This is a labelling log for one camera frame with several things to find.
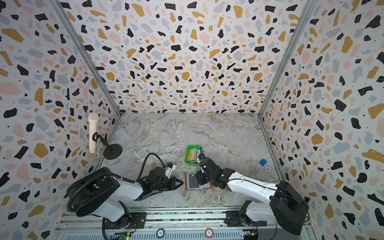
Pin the green plastic card tray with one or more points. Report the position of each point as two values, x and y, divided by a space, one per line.
188 148

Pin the brown leather card holder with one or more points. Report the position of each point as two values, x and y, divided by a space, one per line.
201 187

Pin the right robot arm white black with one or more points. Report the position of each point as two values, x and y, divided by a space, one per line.
276 203

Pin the stack of cards in tray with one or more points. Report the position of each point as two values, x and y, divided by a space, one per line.
193 155

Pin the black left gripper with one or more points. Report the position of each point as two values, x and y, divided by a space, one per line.
174 180

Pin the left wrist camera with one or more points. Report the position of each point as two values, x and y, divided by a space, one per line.
169 168

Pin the black microphone stand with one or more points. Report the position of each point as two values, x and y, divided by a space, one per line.
111 151

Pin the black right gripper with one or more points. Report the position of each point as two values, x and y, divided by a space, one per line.
201 177

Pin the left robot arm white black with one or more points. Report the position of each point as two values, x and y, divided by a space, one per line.
93 194

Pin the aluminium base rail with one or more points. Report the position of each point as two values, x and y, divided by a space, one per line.
202 223

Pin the blue cube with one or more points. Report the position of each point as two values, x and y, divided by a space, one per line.
263 162

